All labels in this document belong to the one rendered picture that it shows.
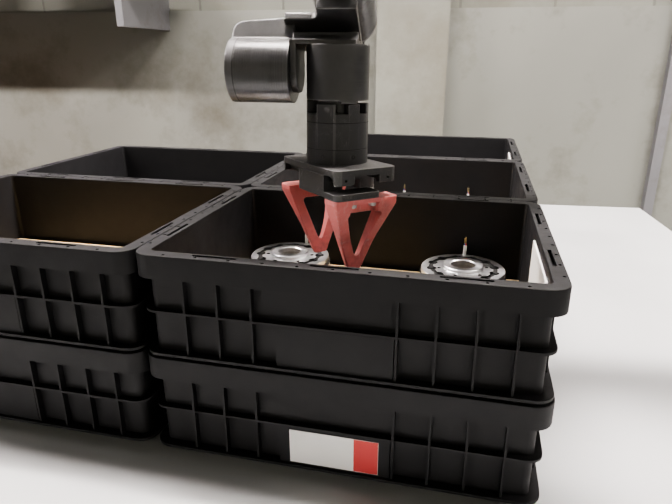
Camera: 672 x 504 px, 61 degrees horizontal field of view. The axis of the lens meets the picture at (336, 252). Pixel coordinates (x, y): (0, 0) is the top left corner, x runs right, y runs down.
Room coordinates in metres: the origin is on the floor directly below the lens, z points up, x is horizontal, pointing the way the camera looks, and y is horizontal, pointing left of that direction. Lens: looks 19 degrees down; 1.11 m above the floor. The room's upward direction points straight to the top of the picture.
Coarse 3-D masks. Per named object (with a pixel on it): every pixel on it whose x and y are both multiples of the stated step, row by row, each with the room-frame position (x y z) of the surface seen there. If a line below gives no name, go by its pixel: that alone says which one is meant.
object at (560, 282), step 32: (256, 192) 0.78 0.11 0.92; (192, 224) 0.61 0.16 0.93; (544, 224) 0.60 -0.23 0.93; (160, 256) 0.50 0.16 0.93; (192, 256) 0.50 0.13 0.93; (224, 256) 0.50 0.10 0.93; (544, 256) 0.50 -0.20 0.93; (256, 288) 0.48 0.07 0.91; (288, 288) 0.47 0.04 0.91; (320, 288) 0.46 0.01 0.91; (352, 288) 0.46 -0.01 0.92; (384, 288) 0.45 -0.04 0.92; (416, 288) 0.44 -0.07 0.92; (448, 288) 0.44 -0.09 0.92; (480, 288) 0.43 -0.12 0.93; (512, 288) 0.43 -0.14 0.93; (544, 288) 0.42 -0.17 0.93
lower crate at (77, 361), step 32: (0, 352) 0.55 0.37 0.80; (32, 352) 0.54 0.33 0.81; (64, 352) 0.53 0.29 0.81; (96, 352) 0.52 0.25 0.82; (128, 352) 0.51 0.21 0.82; (0, 384) 0.56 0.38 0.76; (32, 384) 0.54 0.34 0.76; (64, 384) 0.54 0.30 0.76; (96, 384) 0.53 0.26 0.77; (128, 384) 0.52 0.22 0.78; (160, 384) 0.55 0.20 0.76; (0, 416) 0.55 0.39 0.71; (32, 416) 0.55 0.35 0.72; (64, 416) 0.55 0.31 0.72; (96, 416) 0.53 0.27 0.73; (128, 416) 0.53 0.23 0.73; (160, 416) 0.55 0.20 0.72
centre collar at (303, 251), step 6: (282, 246) 0.71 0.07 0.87; (288, 246) 0.71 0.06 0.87; (294, 246) 0.71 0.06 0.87; (300, 246) 0.71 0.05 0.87; (276, 252) 0.69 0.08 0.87; (282, 252) 0.71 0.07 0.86; (300, 252) 0.69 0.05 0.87; (306, 252) 0.69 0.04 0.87; (276, 258) 0.68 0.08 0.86; (282, 258) 0.68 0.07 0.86; (288, 258) 0.67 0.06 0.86; (294, 258) 0.68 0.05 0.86; (300, 258) 0.68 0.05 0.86
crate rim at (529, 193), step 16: (400, 160) 1.03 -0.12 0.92; (416, 160) 1.03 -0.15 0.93; (432, 160) 1.02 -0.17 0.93; (448, 160) 1.01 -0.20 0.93; (464, 160) 1.01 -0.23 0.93; (480, 160) 1.01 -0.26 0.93; (496, 160) 1.00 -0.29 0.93; (272, 176) 0.87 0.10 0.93; (528, 176) 0.87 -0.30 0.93; (400, 192) 0.76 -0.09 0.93; (528, 192) 0.76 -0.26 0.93
